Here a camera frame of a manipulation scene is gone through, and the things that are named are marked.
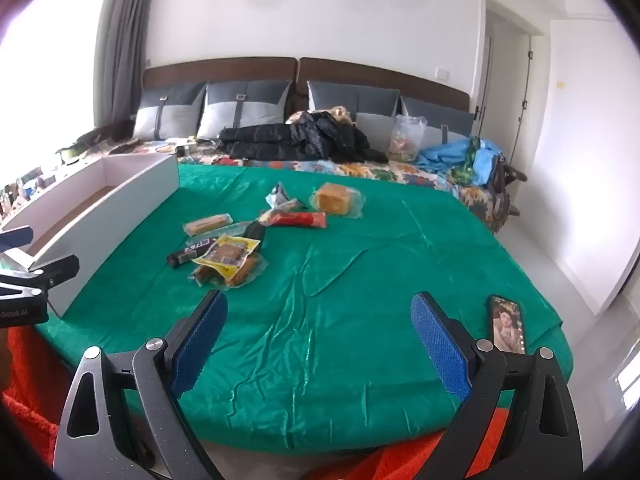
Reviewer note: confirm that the black smartphone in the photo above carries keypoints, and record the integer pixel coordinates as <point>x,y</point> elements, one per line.
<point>507,325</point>

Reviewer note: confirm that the green blanket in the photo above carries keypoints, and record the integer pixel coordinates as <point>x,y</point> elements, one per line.
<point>325,335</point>

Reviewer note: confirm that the brown headboard panel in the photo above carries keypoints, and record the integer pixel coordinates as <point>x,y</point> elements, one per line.
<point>220,70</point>

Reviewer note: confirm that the beige plastic bag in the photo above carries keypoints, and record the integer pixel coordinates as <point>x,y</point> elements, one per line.
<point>343,114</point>

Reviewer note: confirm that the red snack packet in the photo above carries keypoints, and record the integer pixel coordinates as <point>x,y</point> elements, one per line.
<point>300,219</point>

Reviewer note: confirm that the orange sausage packet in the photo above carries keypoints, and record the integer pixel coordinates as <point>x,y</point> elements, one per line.
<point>247,271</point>

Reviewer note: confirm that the grey white pillow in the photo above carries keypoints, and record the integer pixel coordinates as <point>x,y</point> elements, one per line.
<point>440,125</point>
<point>355,97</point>
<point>240,107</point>
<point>167,112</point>

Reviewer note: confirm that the row of small bottles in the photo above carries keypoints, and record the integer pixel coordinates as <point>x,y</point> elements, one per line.
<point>30,180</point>

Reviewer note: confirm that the tan cake bar packet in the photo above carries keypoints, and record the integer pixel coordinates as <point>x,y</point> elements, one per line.
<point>207,224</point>

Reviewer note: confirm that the triangular white snack packet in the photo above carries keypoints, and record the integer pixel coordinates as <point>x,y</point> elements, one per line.
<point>277,195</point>

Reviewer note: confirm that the black puffer jacket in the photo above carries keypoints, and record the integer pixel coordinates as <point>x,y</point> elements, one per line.
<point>300,135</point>

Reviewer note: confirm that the bread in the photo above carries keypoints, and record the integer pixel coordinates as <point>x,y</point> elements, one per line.
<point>332,199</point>

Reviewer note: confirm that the dark red sausage packet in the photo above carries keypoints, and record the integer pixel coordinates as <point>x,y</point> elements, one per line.
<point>202,274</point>

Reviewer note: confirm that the long clear jelly packet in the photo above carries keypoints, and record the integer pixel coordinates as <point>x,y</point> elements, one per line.
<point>234,230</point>

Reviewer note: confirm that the blue cloth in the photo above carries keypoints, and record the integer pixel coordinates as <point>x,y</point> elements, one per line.
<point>437,155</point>

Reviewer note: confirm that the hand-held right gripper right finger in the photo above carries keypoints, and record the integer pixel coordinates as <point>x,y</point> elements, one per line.
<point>437,345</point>

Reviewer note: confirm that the white wall switch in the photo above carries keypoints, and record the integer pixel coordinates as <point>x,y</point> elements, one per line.
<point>442,74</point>

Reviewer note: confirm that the green patterned cloth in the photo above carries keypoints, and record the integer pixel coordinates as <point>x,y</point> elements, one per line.
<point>462,170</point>

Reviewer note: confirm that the yellow snack packet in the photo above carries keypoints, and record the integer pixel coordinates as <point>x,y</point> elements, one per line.
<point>230,252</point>

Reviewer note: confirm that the grey white pillows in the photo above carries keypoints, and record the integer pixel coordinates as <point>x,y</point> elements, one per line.
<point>380,77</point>

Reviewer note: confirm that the white storage box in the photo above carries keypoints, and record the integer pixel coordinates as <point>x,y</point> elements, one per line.
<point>115,220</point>

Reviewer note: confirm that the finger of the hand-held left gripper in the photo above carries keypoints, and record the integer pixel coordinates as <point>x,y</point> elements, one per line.
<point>57,269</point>
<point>15,237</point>

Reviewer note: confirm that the clear plastic bag of snacks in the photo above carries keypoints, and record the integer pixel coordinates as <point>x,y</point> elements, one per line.
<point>406,140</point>

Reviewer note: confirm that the white door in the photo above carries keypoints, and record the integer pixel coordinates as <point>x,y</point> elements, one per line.
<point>522,135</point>

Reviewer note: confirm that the brown handbag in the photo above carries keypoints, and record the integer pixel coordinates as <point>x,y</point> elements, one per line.
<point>502,175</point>

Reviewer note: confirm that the long black clear snack packet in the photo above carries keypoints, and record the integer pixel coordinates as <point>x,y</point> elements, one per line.
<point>253,231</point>

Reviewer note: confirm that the black purple-print snack bar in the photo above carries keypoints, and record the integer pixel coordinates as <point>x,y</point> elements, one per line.
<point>187,251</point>

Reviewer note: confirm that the grey curtain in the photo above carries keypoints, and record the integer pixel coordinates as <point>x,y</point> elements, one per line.
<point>125,35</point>

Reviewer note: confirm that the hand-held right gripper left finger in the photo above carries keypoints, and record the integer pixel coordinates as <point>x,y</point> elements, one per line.
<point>200,345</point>

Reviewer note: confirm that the orange blanket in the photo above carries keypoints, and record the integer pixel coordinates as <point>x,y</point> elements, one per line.
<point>30,385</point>

